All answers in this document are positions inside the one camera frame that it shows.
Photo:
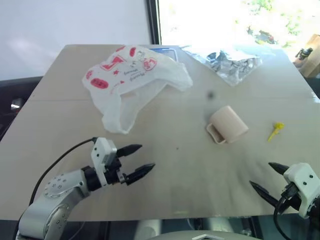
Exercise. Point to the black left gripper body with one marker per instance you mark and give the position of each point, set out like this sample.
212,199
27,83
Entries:
114,173

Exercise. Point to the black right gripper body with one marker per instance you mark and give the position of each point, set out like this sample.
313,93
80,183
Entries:
293,200

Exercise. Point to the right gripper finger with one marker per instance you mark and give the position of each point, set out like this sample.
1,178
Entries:
263,193
280,168

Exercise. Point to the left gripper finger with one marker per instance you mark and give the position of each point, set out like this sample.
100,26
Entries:
128,149
140,172

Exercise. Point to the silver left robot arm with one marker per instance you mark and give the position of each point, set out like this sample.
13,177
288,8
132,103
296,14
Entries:
53,200

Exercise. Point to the small yellow plastic piece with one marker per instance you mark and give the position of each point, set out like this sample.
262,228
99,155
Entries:
276,128

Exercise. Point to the beige mug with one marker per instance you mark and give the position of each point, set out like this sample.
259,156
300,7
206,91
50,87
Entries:
228,123

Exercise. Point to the grey rounded robot torso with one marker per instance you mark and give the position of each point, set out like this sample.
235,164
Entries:
200,235

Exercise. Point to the white red-printed plastic bag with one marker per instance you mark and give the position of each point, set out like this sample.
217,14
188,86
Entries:
130,72

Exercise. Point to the blue-rimmed flat tray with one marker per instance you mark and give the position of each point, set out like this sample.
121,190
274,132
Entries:
171,53

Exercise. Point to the clear crumpled plastic bag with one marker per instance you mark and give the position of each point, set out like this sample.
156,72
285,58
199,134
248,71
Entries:
230,66

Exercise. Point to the small black gadget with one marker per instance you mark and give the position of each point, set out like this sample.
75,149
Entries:
303,53

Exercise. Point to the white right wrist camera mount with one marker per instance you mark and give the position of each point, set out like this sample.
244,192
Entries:
303,182

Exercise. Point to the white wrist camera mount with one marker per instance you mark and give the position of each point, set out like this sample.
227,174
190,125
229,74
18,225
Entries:
102,152
303,182

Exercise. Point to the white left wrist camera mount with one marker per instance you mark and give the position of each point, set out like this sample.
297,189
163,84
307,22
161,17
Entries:
102,152

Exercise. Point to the black window frame post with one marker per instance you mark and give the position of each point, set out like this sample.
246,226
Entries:
153,22

